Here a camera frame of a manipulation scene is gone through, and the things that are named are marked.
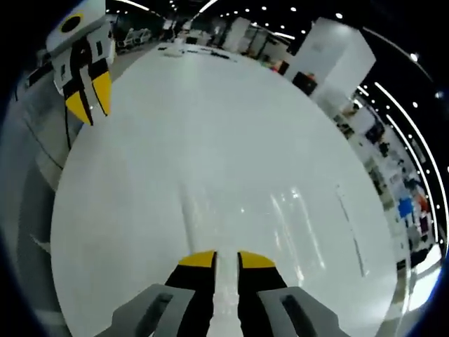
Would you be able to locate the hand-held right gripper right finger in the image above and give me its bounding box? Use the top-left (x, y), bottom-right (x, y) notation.
top-left (237, 250), bottom-right (351, 337)

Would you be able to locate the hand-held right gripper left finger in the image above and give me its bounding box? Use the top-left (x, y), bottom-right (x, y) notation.
top-left (94, 249), bottom-right (217, 337)

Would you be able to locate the clear resealable bag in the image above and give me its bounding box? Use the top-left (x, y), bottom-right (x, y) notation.
top-left (180, 181), bottom-right (372, 337)

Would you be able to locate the blue board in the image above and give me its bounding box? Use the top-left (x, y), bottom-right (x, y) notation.
top-left (397, 197), bottom-right (414, 219)

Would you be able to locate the black box with red top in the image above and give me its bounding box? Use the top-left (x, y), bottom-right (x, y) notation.
top-left (292, 71), bottom-right (319, 96)

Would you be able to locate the long ceiling light strip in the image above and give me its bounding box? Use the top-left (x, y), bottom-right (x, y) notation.
top-left (373, 81), bottom-right (446, 243)

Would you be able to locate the wide white pillar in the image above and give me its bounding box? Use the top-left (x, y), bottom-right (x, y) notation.
top-left (283, 16), bottom-right (377, 107)

